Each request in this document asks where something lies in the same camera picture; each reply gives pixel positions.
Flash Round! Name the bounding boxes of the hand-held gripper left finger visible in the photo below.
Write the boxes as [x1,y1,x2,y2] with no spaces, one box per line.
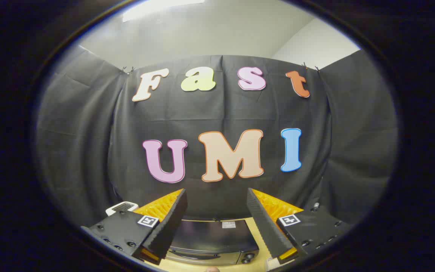
[81,188,188,265]

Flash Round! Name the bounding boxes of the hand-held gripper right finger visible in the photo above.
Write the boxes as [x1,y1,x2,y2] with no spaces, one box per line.
[246,188,354,270]

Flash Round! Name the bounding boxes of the black toaster oven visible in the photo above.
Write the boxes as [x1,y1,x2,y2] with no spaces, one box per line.
[165,218,260,266]

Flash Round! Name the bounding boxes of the white bread toaster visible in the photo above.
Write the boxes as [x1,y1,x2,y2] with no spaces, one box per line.
[105,201,139,216]

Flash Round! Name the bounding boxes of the black backdrop cloth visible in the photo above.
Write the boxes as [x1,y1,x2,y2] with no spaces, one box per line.
[36,45,398,227]

